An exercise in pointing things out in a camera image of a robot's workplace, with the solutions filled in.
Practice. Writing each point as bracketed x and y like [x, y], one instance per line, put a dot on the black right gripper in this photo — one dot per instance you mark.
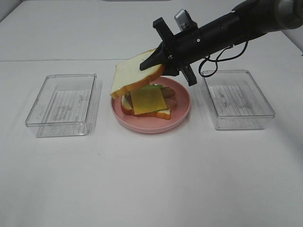
[176, 51]

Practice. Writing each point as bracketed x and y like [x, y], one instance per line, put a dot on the green lettuce leaf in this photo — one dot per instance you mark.
[156, 87]

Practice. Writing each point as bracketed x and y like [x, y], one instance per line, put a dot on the bacon strip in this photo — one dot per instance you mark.
[171, 101]
[167, 92]

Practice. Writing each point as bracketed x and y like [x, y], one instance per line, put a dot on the white bread slice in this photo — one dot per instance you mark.
[163, 114]
[128, 75]

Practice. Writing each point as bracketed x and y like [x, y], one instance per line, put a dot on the yellow cheese slice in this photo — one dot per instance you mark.
[146, 100]

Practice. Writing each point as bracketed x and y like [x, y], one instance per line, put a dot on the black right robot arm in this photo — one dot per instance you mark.
[247, 21]

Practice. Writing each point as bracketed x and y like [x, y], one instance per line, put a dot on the pink round plate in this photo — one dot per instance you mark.
[151, 125]

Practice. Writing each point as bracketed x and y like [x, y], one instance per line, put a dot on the right clear plastic tray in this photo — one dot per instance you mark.
[235, 100]

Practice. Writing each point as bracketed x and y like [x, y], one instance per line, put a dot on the clear plastic tray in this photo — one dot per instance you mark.
[235, 100]
[66, 105]

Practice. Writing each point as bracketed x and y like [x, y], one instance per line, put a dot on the left clear plastic tray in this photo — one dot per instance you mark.
[66, 105]

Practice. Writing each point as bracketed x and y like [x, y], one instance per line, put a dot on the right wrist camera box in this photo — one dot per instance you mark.
[184, 20]

